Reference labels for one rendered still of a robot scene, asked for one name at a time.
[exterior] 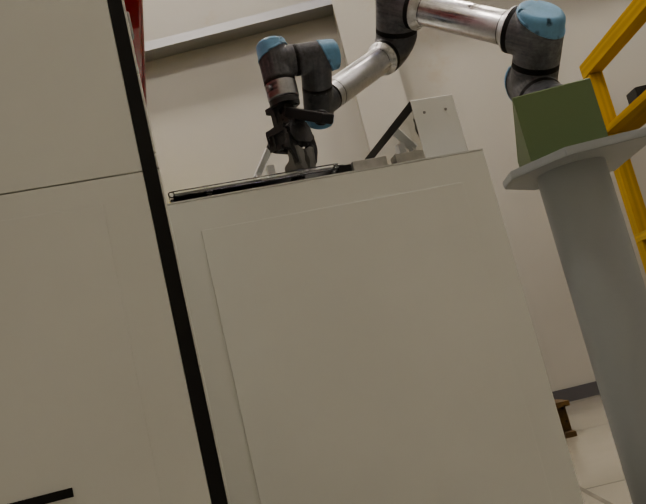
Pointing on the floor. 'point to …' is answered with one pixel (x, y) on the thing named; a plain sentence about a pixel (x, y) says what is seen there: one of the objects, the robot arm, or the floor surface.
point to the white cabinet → (371, 342)
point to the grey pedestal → (606, 291)
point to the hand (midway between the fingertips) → (310, 177)
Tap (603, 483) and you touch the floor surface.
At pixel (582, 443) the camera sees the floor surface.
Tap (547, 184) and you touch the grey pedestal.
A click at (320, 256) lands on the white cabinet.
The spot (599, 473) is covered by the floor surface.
